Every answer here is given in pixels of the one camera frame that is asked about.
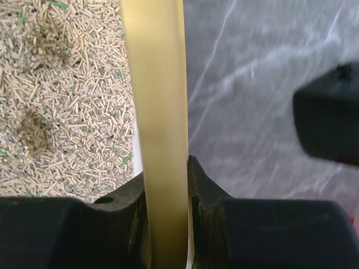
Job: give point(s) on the black metronome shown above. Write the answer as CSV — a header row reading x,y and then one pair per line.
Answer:
x,y
325,115

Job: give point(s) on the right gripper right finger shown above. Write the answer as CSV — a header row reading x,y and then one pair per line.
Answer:
x,y
257,233

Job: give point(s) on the yellow litter box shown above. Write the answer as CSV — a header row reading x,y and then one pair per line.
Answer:
x,y
155,43

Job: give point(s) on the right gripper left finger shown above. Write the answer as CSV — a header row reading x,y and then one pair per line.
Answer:
x,y
63,232

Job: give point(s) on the cat litter pellets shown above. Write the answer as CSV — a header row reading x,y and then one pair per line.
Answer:
x,y
67,115

